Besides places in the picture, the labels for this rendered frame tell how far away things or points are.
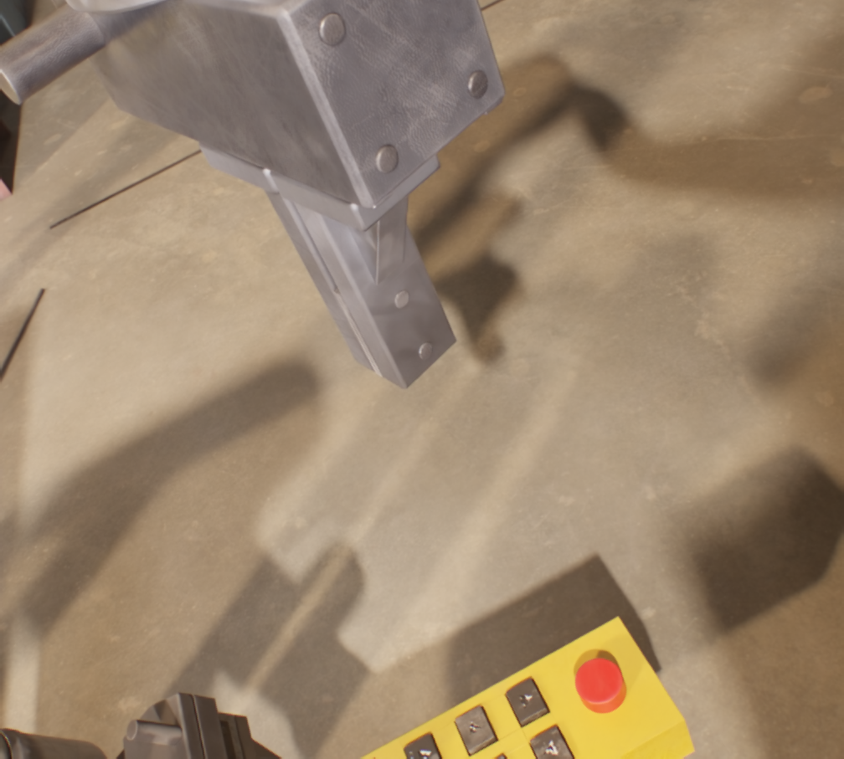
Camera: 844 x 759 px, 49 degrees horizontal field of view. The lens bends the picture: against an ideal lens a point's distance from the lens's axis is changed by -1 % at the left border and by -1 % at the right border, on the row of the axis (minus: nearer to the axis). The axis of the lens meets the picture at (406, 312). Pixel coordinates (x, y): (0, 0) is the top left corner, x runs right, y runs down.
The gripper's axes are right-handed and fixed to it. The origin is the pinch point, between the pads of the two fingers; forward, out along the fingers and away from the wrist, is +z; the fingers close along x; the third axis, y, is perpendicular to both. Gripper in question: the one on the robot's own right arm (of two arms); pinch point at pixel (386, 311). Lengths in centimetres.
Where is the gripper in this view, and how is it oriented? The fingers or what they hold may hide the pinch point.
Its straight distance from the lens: 31.4
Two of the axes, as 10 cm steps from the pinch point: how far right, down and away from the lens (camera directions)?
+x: 6.4, 3.2, -6.9
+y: -6.9, 6.3, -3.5
